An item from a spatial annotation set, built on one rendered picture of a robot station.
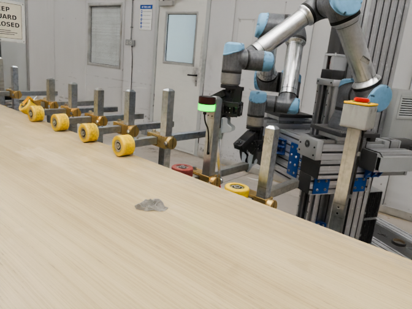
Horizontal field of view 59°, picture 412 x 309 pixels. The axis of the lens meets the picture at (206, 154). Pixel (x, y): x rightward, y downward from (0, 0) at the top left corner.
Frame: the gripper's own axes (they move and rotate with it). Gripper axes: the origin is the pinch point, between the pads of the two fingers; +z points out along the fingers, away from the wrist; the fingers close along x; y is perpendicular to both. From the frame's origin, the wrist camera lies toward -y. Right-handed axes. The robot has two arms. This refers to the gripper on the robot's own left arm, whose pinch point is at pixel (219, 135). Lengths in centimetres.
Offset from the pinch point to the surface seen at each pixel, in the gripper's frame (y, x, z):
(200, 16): -148, 320, -81
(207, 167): 0.0, -10.4, 10.4
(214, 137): 1.3, -9.8, -1.0
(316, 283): 45, -68, 11
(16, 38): -225, 109, -31
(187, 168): -5.0, -17.3, 10.1
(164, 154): -22.5, -2.0, 11.2
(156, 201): 1, -52, 10
